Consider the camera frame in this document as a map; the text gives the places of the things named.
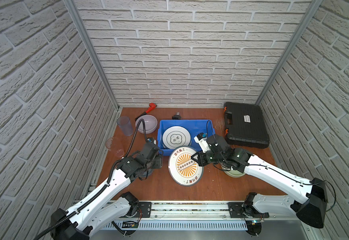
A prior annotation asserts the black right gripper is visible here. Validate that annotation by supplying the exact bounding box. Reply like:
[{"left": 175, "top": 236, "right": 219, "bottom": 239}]
[{"left": 191, "top": 149, "right": 226, "bottom": 167}]

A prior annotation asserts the light green ceramic bowl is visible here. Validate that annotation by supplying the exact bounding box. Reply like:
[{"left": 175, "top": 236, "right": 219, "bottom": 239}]
[{"left": 223, "top": 168, "right": 245, "bottom": 178}]

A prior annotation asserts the lilac ceramic bowl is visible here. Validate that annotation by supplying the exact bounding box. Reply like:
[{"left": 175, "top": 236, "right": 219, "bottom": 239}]
[{"left": 135, "top": 115, "right": 158, "bottom": 134}]

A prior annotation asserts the white plate green clover motif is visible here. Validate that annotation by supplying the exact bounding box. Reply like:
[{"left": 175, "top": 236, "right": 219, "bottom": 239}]
[{"left": 162, "top": 126, "right": 192, "bottom": 150}]

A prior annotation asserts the white plate orange sunburst motif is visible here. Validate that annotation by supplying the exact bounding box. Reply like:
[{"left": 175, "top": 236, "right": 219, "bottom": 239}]
[{"left": 168, "top": 147, "right": 204, "bottom": 187}]

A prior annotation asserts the dark blue ceramic bowl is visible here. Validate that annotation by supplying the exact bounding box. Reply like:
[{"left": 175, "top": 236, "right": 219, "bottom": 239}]
[{"left": 139, "top": 169, "right": 154, "bottom": 179}]

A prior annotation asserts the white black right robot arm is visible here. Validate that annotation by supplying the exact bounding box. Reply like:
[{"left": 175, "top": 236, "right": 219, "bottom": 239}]
[{"left": 191, "top": 148, "right": 328, "bottom": 229}]

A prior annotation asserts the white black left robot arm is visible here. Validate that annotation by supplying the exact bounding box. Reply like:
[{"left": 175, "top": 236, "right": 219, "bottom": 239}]
[{"left": 50, "top": 155, "right": 162, "bottom": 240}]

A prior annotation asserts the blue plastic bin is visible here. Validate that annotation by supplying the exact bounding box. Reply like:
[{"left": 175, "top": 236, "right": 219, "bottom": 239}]
[{"left": 157, "top": 120, "right": 216, "bottom": 156}]

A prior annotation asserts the clear glass cup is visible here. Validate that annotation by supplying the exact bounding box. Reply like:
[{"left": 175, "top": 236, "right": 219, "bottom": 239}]
[{"left": 105, "top": 137, "right": 125, "bottom": 159}]

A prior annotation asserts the black plastic tool case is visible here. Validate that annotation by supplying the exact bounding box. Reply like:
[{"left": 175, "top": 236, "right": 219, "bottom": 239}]
[{"left": 224, "top": 102, "right": 270, "bottom": 149}]

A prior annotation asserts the frosted tall plastic tumbler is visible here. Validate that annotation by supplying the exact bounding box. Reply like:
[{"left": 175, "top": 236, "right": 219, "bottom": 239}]
[{"left": 117, "top": 116, "right": 133, "bottom": 136}]

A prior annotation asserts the red black hand tool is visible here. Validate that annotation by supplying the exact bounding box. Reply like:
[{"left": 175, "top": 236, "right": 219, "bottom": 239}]
[{"left": 135, "top": 103, "right": 157, "bottom": 121}]

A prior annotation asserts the small grey black device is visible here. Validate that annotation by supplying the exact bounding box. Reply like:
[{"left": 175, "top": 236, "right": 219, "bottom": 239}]
[{"left": 171, "top": 112, "right": 182, "bottom": 120}]

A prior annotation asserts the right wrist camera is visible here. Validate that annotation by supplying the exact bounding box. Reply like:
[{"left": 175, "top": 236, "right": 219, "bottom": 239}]
[{"left": 194, "top": 133, "right": 229, "bottom": 154}]

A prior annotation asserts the left robot arm base plate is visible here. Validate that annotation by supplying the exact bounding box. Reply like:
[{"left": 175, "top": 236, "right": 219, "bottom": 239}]
[{"left": 123, "top": 202, "right": 152, "bottom": 218}]

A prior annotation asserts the right robot arm base plate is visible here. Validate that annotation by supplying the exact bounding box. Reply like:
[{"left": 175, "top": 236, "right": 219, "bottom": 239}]
[{"left": 228, "top": 202, "right": 270, "bottom": 219}]

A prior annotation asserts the aluminium mounting rail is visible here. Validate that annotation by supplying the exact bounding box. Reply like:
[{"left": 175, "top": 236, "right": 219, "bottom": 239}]
[{"left": 67, "top": 200, "right": 310, "bottom": 223}]

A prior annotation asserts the black corrugated cable conduit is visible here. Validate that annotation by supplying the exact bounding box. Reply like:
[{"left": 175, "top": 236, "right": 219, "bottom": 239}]
[{"left": 33, "top": 118, "right": 148, "bottom": 240}]

